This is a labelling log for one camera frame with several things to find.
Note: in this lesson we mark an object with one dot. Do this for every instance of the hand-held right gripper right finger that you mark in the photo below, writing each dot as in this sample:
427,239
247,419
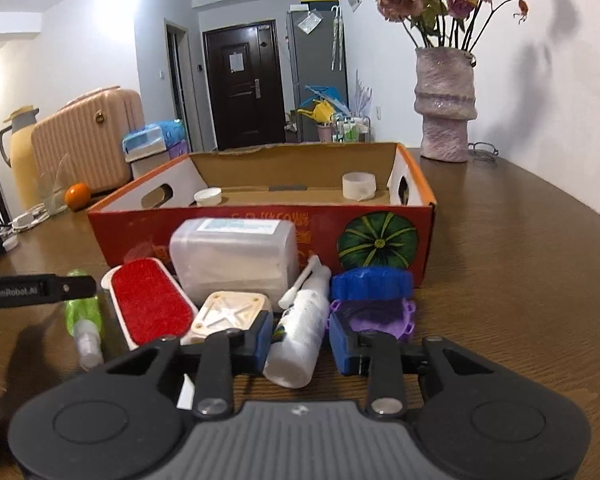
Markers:
341,347

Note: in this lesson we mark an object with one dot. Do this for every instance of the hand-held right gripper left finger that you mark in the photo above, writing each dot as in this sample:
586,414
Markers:
260,342

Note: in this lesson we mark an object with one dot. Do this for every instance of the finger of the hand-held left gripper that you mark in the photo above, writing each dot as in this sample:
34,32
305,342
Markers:
77,290

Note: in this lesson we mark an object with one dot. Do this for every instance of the green spray bottle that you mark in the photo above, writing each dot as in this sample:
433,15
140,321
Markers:
83,312

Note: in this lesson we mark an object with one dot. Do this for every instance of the white spray bottle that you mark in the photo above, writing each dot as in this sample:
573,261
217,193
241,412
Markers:
300,335

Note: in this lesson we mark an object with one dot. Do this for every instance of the cream plug adapter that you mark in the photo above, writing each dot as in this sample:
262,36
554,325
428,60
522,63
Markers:
227,316

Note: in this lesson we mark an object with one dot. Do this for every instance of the purple ribbed lid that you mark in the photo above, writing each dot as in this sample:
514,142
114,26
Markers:
380,317

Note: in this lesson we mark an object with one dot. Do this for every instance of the blue ribbed lid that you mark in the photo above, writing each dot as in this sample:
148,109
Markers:
372,285

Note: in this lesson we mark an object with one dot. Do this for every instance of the orange cardboard box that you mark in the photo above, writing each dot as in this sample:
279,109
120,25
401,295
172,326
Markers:
130,235

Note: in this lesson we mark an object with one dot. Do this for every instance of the translucent plastic container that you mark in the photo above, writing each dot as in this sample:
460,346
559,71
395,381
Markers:
235,257

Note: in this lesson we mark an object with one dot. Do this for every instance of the red lint brush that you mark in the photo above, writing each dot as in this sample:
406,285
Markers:
147,302

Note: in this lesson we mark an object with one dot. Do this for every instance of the white power strip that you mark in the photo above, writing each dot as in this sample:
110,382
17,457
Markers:
25,217

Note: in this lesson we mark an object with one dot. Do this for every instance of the orange fruit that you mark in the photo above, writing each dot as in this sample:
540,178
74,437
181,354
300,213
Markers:
77,196

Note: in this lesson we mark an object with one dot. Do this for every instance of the clear drinking glass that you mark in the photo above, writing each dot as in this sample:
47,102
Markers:
55,195

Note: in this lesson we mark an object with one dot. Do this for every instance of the cream thermos jug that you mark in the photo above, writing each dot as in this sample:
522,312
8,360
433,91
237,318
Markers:
20,160

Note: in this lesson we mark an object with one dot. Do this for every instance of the white box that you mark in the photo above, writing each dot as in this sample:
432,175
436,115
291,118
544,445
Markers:
150,164

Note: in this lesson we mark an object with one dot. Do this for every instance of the pink ribbed suitcase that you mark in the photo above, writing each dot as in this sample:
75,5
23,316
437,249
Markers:
87,140

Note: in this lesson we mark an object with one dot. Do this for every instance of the white plastic cap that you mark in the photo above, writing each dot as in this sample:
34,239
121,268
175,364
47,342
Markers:
207,196

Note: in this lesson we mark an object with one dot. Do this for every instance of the blue tissue pack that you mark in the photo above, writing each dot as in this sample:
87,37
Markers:
145,140

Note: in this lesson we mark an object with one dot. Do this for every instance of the pink flower pot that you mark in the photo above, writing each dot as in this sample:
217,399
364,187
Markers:
325,133

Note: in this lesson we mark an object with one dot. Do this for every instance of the yellow watering can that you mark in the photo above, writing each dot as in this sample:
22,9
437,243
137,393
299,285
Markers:
322,110

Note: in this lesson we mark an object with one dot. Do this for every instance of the blue plastic rack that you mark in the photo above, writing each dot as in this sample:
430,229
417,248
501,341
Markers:
325,92

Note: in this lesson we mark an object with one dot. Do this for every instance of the dark entrance door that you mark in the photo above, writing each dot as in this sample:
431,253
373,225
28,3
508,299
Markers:
245,85

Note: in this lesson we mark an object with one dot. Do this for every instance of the grey textured vase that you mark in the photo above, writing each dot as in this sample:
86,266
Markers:
445,105

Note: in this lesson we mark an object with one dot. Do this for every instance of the grey refrigerator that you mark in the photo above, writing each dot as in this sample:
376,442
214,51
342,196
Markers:
315,65

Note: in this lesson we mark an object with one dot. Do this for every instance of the clear plastic bag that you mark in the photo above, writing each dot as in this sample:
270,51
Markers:
308,22

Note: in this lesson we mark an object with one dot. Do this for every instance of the lavender wall decoration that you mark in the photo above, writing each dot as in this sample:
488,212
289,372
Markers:
362,95

